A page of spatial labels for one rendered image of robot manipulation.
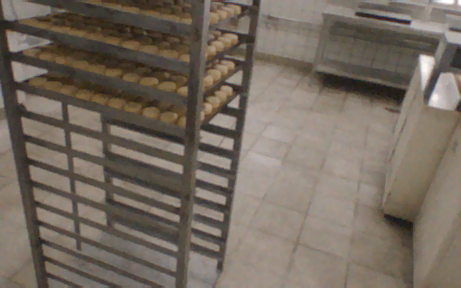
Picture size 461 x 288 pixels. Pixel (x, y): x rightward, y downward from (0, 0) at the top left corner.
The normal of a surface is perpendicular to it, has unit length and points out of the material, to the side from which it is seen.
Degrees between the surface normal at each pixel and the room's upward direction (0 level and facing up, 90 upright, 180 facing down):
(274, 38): 90
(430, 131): 90
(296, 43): 90
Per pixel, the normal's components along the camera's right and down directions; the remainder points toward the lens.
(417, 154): -0.39, 0.41
